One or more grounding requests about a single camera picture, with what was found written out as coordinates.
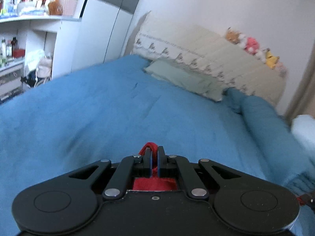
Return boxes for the blue bed sheet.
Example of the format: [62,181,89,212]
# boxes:
[0,54,315,236]

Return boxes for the pink ribbed container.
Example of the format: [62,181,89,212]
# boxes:
[60,0,78,17]

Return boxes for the white wardrobe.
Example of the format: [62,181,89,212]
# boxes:
[71,0,148,73]

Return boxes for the brown teddy bear on shelf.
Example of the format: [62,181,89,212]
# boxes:
[48,0,62,16]

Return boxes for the cream quilted headboard cover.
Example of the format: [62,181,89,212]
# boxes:
[125,13,286,106]

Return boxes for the white shelf unit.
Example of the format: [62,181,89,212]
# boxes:
[0,14,82,104]

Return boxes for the sage green pillow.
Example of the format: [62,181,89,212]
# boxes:
[144,60,224,102]

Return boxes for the pink plush toy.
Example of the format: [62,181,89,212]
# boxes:
[245,37,259,55]

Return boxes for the white plush toy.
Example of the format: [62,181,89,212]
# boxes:
[237,33,247,50]

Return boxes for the brown plush toy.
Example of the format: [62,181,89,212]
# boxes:
[225,28,241,44]

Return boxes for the folded teal blanket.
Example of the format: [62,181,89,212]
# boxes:
[223,88,314,195]

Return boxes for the yellow plush toy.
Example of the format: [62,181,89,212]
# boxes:
[265,49,280,69]

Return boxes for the red clothing garment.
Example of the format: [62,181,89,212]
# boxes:
[132,142,178,191]

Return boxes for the white bag under shelf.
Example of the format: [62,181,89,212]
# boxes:
[24,50,53,87]

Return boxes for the red box on shelf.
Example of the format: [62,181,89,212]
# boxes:
[12,49,26,59]

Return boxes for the white folded duvet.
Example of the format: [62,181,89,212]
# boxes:
[291,114,315,158]

